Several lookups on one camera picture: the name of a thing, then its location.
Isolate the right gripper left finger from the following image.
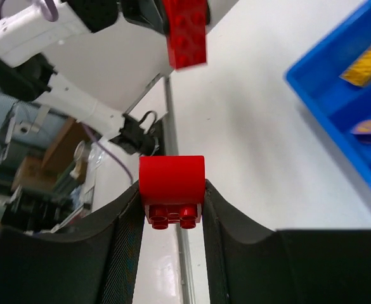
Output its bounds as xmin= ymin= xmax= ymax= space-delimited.
xmin=0 ymin=184 xmax=144 ymax=303

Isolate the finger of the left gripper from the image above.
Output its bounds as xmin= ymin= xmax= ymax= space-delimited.
xmin=120 ymin=0 xmax=169 ymax=35

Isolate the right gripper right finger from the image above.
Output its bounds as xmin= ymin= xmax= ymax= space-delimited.
xmin=202 ymin=183 xmax=371 ymax=303

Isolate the red lego plate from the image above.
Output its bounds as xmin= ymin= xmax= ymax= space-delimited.
xmin=162 ymin=0 xmax=210 ymax=70

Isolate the red flower lego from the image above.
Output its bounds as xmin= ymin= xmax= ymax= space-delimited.
xmin=139 ymin=155 xmax=205 ymax=230

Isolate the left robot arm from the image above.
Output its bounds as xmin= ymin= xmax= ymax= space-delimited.
xmin=0 ymin=1 xmax=168 ymax=156

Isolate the blue divided bin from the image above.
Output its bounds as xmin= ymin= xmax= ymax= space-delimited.
xmin=285 ymin=1 xmax=371 ymax=188

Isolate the aluminium frame rail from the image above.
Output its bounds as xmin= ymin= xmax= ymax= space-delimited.
xmin=162 ymin=75 xmax=196 ymax=303

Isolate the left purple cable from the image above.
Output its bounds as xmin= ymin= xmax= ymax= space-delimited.
xmin=36 ymin=0 xmax=134 ymax=184

